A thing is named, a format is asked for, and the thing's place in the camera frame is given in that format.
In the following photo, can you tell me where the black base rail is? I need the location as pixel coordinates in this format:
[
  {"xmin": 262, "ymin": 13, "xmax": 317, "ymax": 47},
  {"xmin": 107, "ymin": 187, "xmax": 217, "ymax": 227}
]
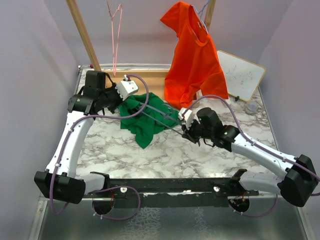
[{"xmin": 86, "ymin": 176, "xmax": 259, "ymax": 209}]

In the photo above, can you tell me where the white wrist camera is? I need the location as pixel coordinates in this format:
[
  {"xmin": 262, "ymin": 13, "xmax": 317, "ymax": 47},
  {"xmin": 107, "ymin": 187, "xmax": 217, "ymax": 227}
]
[
  {"xmin": 116, "ymin": 80, "xmax": 139, "ymax": 101},
  {"xmin": 178, "ymin": 107, "xmax": 194, "ymax": 129}
]

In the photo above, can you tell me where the blue grey plastic hanger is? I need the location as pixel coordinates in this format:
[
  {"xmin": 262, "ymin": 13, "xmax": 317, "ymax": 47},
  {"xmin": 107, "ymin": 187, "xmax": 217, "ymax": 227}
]
[{"xmin": 135, "ymin": 103, "xmax": 183, "ymax": 135}]

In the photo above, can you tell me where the pink wire hanger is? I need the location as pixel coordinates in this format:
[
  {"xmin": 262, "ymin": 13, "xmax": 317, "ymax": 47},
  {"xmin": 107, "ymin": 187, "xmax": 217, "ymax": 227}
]
[{"xmin": 106, "ymin": 0, "xmax": 123, "ymax": 77}]

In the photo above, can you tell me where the small whiteboard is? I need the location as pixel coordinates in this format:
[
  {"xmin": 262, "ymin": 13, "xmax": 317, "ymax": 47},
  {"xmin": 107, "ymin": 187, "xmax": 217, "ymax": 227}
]
[{"xmin": 217, "ymin": 50, "xmax": 266, "ymax": 102}]

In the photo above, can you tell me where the green t shirt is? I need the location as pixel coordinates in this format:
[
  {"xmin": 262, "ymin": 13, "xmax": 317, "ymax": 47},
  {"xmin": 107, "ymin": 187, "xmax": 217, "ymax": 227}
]
[{"xmin": 118, "ymin": 92, "xmax": 178, "ymax": 149}]

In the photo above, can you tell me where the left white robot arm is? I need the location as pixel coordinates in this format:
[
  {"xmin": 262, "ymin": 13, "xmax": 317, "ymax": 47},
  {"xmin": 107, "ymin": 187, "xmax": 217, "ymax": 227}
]
[{"xmin": 34, "ymin": 70, "xmax": 139, "ymax": 204}]

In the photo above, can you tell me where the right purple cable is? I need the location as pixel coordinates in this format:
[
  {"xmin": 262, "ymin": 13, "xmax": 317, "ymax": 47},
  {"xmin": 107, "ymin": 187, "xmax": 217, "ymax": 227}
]
[{"xmin": 183, "ymin": 94, "xmax": 320, "ymax": 218}]

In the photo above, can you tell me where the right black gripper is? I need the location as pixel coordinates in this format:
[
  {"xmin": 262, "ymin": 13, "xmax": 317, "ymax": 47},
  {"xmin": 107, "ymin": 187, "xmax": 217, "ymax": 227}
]
[{"xmin": 181, "ymin": 117, "xmax": 213, "ymax": 144}]

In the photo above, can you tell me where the wooden clothes rack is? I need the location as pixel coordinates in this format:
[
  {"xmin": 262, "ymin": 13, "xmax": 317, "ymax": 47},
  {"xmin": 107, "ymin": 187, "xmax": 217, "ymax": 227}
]
[{"xmin": 65, "ymin": 0, "xmax": 217, "ymax": 108}]

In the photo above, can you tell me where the orange t shirt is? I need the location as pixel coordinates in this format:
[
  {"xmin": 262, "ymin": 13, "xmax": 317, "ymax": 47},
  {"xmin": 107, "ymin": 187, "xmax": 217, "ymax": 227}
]
[{"xmin": 159, "ymin": 0, "xmax": 229, "ymax": 110}]

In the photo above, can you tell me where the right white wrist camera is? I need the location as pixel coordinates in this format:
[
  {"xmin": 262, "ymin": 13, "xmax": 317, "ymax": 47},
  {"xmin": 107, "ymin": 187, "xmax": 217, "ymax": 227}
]
[{"xmin": 178, "ymin": 107, "xmax": 194, "ymax": 129}]

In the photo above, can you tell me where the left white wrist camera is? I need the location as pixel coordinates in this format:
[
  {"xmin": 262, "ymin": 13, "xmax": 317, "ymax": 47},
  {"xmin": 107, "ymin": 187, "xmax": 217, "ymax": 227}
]
[{"xmin": 116, "ymin": 80, "xmax": 139, "ymax": 101}]

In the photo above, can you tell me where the lilac hanger under orange shirt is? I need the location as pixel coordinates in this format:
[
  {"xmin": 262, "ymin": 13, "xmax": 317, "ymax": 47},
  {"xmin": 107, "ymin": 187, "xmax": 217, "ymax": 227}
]
[{"xmin": 193, "ymin": 0, "xmax": 210, "ymax": 34}]

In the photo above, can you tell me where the aluminium frame rail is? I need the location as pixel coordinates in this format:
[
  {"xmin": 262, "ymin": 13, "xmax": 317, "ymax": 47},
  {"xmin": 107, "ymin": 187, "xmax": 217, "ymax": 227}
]
[{"xmin": 35, "ymin": 179, "xmax": 86, "ymax": 204}]

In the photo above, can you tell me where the clear plastic cup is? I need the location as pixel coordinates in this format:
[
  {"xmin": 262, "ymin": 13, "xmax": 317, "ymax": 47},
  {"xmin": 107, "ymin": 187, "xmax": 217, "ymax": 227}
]
[{"xmin": 245, "ymin": 100, "xmax": 259, "ymax": 115}]

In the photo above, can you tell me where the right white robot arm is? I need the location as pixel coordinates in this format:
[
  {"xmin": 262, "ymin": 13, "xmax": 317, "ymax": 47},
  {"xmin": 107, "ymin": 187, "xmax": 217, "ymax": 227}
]
[{"xmin": 178, "ymin": 107, "xmax": 319, "ymax": 207}]

